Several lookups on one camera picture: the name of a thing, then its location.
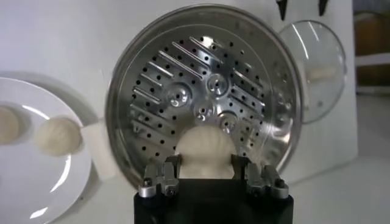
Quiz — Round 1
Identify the white steamed baozi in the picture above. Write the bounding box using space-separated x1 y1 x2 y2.
0 105 21 145
34 117 83 158
174 126 238 180

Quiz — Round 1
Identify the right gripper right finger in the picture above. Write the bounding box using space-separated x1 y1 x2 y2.
230 154 290 200

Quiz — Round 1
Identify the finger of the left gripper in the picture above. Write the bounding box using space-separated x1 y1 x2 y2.
318 0 329 16
275 0 289 21

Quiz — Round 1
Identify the round glass pot lid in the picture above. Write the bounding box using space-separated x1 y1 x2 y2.
278 19 348 125

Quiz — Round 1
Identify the stainless steel steamer basket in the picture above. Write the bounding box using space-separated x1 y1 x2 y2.
104 3 303 189

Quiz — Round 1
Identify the white round plate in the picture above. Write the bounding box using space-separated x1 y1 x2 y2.
0 77 93 224

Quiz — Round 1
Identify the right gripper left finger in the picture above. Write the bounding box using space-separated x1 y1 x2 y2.
138 154 183 199

